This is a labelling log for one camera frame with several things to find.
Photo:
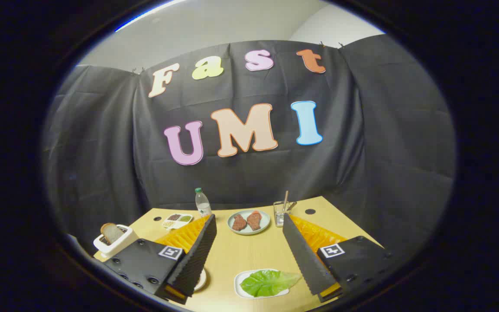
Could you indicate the white round plate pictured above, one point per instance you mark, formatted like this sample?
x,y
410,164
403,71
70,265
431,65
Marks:
x,y
202,279

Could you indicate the white toaster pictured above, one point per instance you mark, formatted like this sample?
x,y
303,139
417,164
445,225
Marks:
x,y
121,245

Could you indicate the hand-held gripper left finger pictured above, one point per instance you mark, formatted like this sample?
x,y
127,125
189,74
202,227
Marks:
x,y
197,251

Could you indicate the green lettuce leaf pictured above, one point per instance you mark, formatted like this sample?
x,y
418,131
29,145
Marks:
x,y
267,282

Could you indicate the white divided seasoning tray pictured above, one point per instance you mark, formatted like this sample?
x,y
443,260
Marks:
x,y
176,221

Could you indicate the plain white bread slice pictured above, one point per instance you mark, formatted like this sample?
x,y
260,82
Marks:
x,y
111,233

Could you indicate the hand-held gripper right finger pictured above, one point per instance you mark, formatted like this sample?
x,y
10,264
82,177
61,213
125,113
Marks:
x,y
303,255

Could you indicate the white square plate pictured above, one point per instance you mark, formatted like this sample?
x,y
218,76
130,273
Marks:
x,y
238,288

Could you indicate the pale blue round plate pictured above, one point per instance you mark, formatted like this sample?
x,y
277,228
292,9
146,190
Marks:
x,y
249,231

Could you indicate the clear plastic water bottle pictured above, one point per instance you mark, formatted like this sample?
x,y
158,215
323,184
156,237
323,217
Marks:
x,y
202,206

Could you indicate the brown meat patty orange edge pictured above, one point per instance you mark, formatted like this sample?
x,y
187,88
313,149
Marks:
x,y
254,220

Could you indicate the clear utensil holder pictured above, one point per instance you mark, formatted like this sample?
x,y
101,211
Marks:
x,y
278,214

